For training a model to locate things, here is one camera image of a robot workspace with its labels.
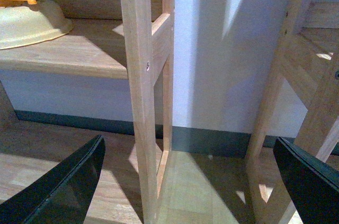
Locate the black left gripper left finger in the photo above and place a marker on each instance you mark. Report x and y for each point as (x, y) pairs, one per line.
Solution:
(62, 195)

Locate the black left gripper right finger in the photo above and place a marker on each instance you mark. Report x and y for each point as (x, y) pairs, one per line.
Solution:
(311, 183)

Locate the wooden shelf unit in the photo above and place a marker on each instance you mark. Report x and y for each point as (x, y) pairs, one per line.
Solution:
(110, 76)

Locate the wooden chair frame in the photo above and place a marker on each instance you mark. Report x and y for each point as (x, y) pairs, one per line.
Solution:
(307, 58)

